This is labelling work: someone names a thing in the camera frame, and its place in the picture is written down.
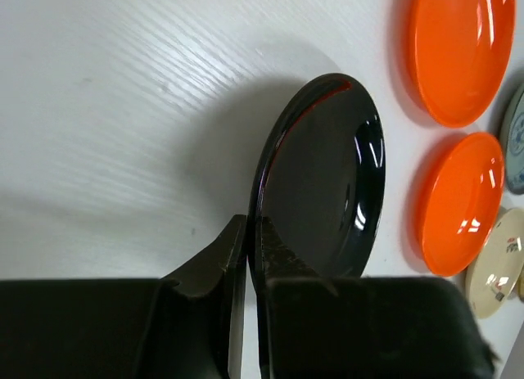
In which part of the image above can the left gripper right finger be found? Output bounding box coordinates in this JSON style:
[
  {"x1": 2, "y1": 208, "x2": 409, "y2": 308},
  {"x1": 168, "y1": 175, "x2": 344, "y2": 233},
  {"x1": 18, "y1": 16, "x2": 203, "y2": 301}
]
[{"x1": 255, "y1": 219, "x2": 495, "y2": 378}]

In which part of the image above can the blue patterned plate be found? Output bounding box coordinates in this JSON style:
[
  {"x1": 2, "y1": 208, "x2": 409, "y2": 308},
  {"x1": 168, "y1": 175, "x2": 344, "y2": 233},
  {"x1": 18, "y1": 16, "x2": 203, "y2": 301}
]
[{"x1": 499, "y1": 83, "x2": 524, "y2": 195}]

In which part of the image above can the black plate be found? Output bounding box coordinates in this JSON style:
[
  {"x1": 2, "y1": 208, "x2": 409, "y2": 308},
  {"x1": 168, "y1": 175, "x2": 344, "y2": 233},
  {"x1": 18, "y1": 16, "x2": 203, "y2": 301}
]
[{"x1": 248, "y1": 73, "x2": 386, "y2": 278}]

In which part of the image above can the cream floral plate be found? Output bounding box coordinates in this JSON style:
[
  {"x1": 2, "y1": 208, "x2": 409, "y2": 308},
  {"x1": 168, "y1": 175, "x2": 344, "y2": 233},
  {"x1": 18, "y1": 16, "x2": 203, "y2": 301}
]
[{"x1": 465, "y1": 208, "x2": 523, "y2": 319}]

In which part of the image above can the orange plate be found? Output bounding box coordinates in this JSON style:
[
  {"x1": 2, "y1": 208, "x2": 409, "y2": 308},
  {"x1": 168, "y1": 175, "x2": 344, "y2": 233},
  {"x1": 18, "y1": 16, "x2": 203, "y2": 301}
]
[
  {"x1": 406, "y1": 0, "x2": 517, "y2": 128},
  {"x1": 413, "y1": 132, "x2": 504, "y2": 277}
]

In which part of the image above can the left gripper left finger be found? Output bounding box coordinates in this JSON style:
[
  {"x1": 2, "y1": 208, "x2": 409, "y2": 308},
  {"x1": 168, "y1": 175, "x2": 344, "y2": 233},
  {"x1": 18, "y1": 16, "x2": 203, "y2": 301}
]
[{"x1": 1, "y1": 215, "x2": 246, "y2": 378}]

